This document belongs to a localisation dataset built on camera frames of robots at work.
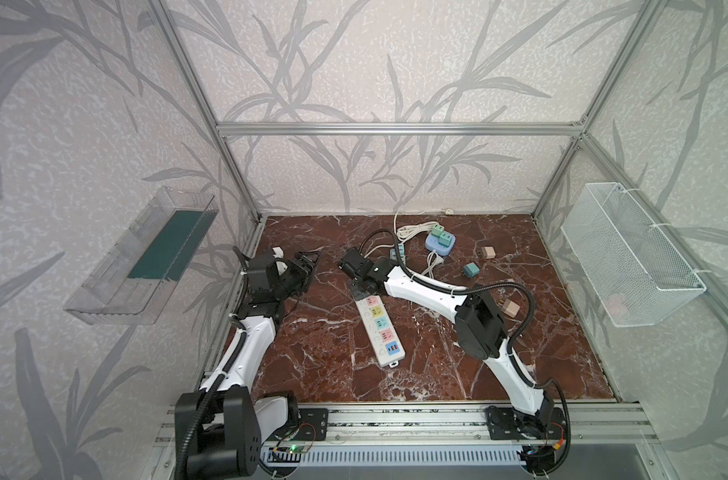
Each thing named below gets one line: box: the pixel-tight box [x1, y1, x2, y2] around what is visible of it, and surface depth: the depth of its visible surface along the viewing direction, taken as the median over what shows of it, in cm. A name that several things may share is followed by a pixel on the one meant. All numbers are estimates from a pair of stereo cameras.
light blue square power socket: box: [425, 233, 456, 256], surface depth 110 cm
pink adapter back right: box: [481, 246, 496, 259], surface depth 110 cm
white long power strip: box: [355, 295, 406, 368], surface depth 88 cm
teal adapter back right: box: [462, 262, 480, 278], surface depth 104 cm
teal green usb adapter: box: [438, 232, 452, 246], surface depth 107 cm
